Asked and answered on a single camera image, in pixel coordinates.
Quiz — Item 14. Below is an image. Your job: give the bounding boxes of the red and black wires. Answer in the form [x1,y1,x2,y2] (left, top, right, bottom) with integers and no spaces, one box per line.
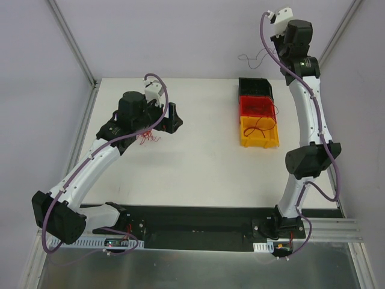
[136,128,163,146]

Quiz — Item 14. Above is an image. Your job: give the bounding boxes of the red wire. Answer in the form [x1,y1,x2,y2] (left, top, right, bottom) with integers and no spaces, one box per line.
[243,99,279,121]

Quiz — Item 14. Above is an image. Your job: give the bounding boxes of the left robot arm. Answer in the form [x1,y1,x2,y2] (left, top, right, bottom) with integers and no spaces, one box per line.
[32,92,183,244]

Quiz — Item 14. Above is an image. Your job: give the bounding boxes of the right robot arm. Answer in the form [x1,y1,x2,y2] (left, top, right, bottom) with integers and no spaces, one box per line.
[265,17,342,239]

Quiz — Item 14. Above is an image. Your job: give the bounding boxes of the black storage bin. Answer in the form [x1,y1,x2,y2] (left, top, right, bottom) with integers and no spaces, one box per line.
[238,78,274,101]

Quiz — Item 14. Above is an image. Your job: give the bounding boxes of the red storage bin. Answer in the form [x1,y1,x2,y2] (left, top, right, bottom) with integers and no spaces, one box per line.
[239,96,276,117]

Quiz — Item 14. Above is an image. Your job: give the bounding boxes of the yellow storage bin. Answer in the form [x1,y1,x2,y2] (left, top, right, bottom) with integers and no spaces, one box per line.
[239,116,280,149]

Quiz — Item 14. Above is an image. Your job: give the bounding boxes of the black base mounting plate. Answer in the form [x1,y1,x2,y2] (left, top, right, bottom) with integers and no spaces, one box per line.
[91,203,310,252]

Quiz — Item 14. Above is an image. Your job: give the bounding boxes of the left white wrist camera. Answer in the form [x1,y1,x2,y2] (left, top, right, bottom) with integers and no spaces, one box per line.
[143,79,166,108]

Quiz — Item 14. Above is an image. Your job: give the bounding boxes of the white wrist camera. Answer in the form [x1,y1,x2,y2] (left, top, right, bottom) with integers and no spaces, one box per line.
[268,7,294,37]
[143,79,166,108]

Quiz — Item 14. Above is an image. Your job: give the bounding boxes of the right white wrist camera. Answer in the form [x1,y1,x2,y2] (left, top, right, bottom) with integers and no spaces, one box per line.
[268,7,294,37]

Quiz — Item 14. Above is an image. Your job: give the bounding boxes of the left aluminium frame post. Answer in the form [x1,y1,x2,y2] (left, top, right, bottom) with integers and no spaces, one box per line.
[45,0,101,89]

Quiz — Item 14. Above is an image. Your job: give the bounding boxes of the aluminium frame post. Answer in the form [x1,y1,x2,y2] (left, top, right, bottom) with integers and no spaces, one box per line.
[45,0,101,89]
[318,0,365,70]

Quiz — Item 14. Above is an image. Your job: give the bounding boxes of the right aluminium frame post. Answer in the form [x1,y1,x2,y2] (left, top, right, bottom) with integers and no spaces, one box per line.
[318,0,365,70]

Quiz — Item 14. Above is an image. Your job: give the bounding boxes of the left white cable duct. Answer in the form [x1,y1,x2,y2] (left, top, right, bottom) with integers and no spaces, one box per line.
[60,237,144,250]

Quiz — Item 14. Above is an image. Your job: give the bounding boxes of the white cable duct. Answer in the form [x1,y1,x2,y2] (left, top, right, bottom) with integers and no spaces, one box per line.
[253,242,274,253]
[60,237,144,250]

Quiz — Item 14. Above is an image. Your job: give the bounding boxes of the right white cable duct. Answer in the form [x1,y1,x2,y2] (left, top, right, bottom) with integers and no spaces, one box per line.
[253,242,274,253]

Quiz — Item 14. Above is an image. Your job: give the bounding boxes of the aluminium front rail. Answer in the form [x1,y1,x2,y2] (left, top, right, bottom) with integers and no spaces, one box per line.
[310,218,363,243]

